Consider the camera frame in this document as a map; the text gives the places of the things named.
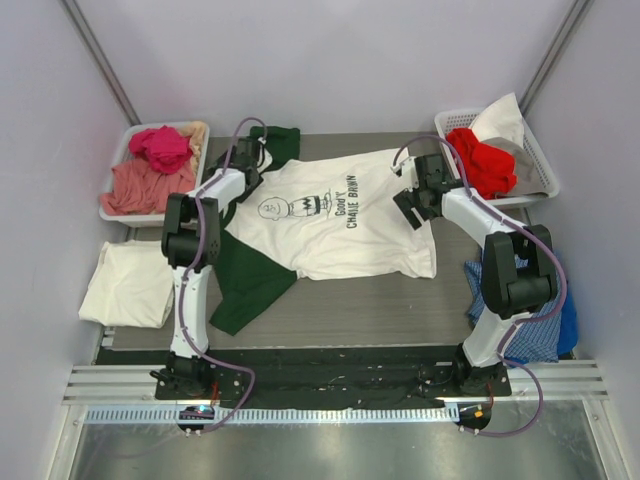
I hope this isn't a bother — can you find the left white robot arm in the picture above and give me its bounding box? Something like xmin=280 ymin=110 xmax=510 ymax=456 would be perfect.
xmin=151 ymin=137 xmax=266 ymax=400

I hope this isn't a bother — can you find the slotted white cable duct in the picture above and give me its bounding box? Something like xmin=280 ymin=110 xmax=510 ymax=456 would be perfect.
xmin=84 ymin=405 xmax=459 ymax=427

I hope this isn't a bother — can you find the white and green t-shirt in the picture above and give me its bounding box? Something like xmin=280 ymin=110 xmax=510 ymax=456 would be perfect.
xmin=210 ymin=126 xmax=437 ymax=335

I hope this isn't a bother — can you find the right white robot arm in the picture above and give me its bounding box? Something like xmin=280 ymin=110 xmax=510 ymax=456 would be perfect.
xmin=392 ymin=156 xmax=558 ymax=396

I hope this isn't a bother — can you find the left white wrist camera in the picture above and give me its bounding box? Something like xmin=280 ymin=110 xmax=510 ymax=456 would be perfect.
xmin=257 ymin=137 xmax=273 ymax=173

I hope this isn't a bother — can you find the beige garment in bin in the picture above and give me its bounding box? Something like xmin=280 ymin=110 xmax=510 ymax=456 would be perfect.
xmin=178 ymin=121 xmax=208 ymax=175

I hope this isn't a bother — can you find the solid blue garment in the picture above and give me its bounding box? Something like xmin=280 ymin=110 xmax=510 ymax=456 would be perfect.
xmin=557 ymin=289 xmax=579 ymax=357

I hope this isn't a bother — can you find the folded cream t-shirt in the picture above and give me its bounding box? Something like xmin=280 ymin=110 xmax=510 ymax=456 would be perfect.
xmin=78 ymin=240 xmax=174 ymax=329

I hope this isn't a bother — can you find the salmon pink t-shirt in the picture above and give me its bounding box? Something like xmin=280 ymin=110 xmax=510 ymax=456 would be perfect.
xmin=100 ymin=158 xmax=196 ymax=216

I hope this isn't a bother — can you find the blue plaid shirt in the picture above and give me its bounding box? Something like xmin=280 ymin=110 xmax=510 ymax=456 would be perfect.
xmin=463 ymin=260 xmax=561 ymax=364

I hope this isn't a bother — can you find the magenta t-shirt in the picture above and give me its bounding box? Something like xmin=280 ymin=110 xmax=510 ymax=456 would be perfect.
xmin=128 ymin=126 xmax=192 ymax=174

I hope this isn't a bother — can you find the red t-shirt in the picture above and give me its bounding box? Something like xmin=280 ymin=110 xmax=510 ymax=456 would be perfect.
xmin=446 ymin=128 xmax=517 ymax=200

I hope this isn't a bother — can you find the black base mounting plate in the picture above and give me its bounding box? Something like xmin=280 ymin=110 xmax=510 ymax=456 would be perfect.
xmin=94 ymin=347 xmax=514 ymax=409

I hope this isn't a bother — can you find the left grey plastic bin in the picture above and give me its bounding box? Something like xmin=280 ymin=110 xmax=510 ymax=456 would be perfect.
xmin=97 ymin=119 xmax=211 ymax=229

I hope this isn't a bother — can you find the right white perforated basket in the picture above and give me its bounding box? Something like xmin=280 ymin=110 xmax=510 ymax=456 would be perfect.
xmin=434 ymin=107 xmax=560 ymax=209

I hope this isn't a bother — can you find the grey white garment in basket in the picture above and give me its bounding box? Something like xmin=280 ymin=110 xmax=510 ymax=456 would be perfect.
xmin=470 ymin=93 xmax=542 ymax=199

